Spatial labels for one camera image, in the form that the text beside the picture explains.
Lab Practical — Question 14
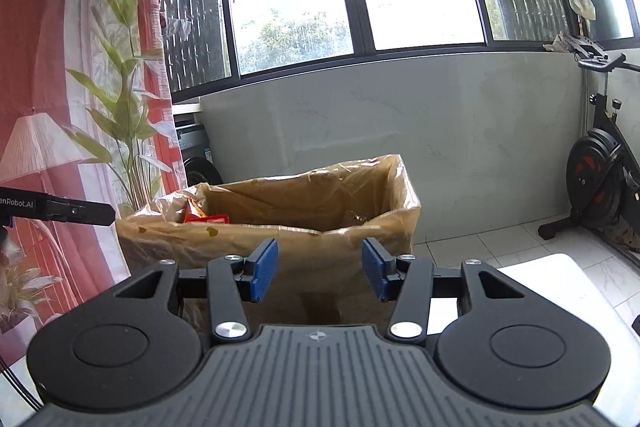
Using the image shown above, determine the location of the floral tablecloth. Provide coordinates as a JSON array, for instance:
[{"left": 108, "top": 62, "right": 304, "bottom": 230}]
[{"left": 427, "top": 253, "right": 640, "bottom": 413}]

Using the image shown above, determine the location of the grey washing machine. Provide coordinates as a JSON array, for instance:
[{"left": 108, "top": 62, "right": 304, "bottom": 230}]
[{"left": 172, "top": 121, "right": 224, "bottom": 194}]

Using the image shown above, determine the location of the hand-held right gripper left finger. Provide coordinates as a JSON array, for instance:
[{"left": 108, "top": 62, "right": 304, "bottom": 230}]
[{"left": 111, "top": 238, "right": 279, "bottom": 348}]

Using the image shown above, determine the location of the white rag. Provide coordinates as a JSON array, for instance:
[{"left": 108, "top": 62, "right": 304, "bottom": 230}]
[{"left": 164, "top": 17, "right": 194, "bottom": 41}]

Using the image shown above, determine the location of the printed curtain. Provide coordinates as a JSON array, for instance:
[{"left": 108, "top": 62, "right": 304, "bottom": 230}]
[{"left": 0, "top": 0, "right": 189, "bottom": 373}]

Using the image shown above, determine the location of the cardboard box with plastic liner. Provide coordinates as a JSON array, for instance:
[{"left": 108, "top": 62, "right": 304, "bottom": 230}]
[{"left": 116, "top": 153, "right": 422, "bottom": 339}]

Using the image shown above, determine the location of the black cable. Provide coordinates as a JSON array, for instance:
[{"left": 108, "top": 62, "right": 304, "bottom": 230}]
[{"left": 0, "top": 354, "right": 44, "bottom": 411}]

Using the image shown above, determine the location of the orange snack packet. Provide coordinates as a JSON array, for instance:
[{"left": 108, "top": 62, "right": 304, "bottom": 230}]
[{"left": 181, "top": 199, "right": 210, "bottom": 224}]

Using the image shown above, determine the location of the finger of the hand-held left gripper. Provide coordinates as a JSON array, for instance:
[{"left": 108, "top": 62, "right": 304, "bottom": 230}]
[{"left": 42, "top": 197, "right": 116, "bottom": 228}]

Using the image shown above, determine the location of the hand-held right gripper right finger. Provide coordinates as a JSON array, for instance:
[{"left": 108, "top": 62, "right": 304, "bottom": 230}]
[{"left": 361, "top": 238, "right": 528, "bottom": 348}]

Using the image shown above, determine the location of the black exercise bike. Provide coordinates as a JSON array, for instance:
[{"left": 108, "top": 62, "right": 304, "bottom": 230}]
[{"left": 537, "top": 32, "right": 640, "bottom": 269}]

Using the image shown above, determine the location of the white plastic bag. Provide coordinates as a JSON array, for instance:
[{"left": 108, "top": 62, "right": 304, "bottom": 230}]
[{"left": 569, "top": 0, "right": 597, "bottom": 20}]

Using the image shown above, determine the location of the pale cloth on handlebar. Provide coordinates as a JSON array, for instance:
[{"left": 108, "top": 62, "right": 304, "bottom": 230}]
[{"left": 544, "top": 34, "right": 582, "bottom": 54}]

